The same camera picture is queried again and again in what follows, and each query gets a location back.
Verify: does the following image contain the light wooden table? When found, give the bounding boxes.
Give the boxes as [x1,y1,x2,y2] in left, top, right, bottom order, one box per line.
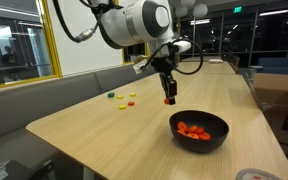
[180,55,223,63]
[157,60,237,76]

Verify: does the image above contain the gray upholstered bench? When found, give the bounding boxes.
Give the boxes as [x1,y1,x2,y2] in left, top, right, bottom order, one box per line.
[0,54,180,180]

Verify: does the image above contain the yellow framed glass window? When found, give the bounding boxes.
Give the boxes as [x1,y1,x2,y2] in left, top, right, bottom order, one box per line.
[0,0,63,93]
[122,43,149,65]

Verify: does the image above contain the dark blurry person figure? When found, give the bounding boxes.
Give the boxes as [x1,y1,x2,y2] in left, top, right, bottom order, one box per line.
[1,44,19,82]

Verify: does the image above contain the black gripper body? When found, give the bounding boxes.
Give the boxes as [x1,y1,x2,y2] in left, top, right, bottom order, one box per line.
[150,54,179,77]

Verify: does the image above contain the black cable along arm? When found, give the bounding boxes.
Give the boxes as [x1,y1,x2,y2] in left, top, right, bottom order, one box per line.
[52,0,100,44]

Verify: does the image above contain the white round pendant lamp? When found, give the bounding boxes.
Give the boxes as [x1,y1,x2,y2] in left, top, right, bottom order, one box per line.
[174,5,188,18]
[179,0,196,7]
[192,3,208,19]

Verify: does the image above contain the black looping gripper cable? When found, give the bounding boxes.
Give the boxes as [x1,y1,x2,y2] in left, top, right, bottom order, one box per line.
[140,37,204,76]

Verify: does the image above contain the long ceiling light strip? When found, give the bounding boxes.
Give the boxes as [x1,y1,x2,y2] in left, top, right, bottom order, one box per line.
[258,8,288,17]

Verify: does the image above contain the open brown cardboard box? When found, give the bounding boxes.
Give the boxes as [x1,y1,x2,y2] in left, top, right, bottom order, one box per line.
[250,72,288,168]

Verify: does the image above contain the black bowl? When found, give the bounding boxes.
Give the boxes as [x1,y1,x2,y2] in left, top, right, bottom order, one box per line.
[169,109,230,154]

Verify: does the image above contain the brown wooden chair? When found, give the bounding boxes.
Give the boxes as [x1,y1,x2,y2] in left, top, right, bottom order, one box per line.
[228,54,241,73]

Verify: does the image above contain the black equipment case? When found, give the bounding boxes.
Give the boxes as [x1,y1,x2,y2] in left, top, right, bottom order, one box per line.
[0,159,57,180]

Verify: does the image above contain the blue sofa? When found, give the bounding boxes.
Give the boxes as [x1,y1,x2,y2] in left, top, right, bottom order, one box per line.
[257,56,288,80]

